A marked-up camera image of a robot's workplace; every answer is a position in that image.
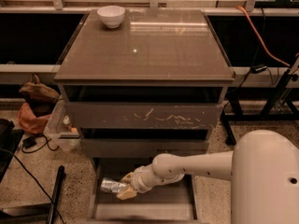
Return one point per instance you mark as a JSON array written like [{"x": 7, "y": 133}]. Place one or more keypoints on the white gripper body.
[{"x": 138, "y": 180}]

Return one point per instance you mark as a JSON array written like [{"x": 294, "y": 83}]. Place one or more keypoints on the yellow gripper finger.
[
  {"x": 127, "y": 193},
  {"x": 127, "y": 179}
]

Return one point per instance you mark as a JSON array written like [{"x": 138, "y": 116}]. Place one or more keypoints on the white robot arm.
[{"x": 263, "y": 170}]

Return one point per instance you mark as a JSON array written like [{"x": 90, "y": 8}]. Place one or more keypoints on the grey middle drawer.
[{"x": 117, "y": 148}]

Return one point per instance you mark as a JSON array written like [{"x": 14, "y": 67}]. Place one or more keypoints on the grey open bottom drawer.
[{"x": 171, "y": 204}]

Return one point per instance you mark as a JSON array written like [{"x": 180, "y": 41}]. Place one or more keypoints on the grey top drawer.
[{"x": 143, "y": 116}]

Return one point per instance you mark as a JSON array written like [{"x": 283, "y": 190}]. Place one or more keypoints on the grey drawer cabinet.
[{"x": 159, "y": 57}]

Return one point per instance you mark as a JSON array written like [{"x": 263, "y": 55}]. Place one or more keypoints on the black metal leg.
[{"x": 55, "y": 195}]

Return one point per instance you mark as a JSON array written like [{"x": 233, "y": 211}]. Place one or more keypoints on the clear plastic bin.
[{"x": 59, "y": 131}]

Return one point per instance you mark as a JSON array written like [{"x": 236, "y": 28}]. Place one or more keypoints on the black power adapter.
[{"x": 29, "y": 142}]

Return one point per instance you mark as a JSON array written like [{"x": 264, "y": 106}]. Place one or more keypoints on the orange cloth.
[{"x": 29, "y": 122}]

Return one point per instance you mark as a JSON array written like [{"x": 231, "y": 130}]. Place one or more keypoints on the black case left edge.
[{"x": 10, "y": 138}]

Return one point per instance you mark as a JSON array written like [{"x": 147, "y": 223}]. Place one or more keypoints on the white ceramic bowl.
[{"x": 111, "y": 16}]

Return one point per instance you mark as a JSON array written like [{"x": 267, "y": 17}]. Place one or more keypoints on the black table frame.
[{"x": 279, "y": 95}]

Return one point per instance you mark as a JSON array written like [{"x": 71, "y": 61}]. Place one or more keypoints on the black box on rail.
[{"x": 256, "y": 69}]

